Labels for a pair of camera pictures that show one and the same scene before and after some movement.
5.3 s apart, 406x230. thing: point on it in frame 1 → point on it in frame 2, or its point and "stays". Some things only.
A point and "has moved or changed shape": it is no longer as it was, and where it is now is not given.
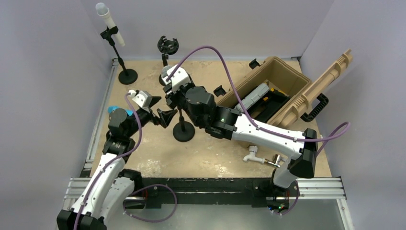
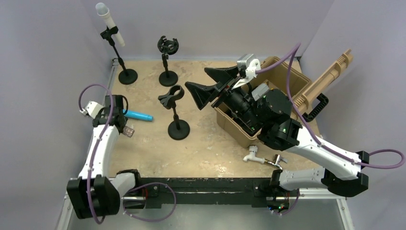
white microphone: [103, 10] stays
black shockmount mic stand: [167, 47] stays
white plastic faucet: [252, 155] stays
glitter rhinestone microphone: [164, 73] has moved or changed shape
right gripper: [174, 96] → [203, 94]
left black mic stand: [128, 76] stays
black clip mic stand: [183, 131] has moved or changed shape
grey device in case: [262, 90] stays
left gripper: [164, 116] → [102, 112]
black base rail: [260, 189] stays
